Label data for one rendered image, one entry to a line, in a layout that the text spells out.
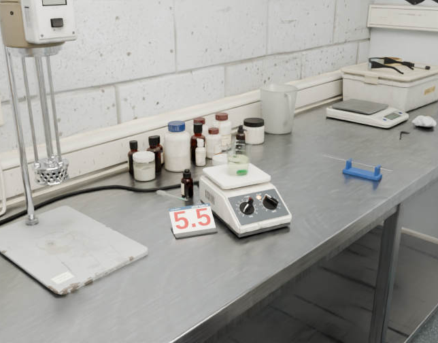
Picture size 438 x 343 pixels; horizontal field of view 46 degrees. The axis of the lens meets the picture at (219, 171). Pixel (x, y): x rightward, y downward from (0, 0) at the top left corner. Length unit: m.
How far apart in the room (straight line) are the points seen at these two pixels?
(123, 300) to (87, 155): 0.57
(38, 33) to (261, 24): 1.11
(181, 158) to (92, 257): 0.49
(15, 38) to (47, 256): 0.40
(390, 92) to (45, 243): 1.47
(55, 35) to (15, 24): 0.07
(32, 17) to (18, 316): 0.47
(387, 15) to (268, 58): 0.73
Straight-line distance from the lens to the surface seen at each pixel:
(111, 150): 1.41
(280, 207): 1.10
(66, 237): 1.08
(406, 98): 2.10
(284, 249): 1.02
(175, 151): 1.38
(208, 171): 1.15
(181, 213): 1.09
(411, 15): 2.42
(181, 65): 1.59
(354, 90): 2.19
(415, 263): 2.41
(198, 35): 1.63
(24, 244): 1.08
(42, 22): 0.88
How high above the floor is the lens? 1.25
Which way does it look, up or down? 21 degrees down
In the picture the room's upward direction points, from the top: straight up
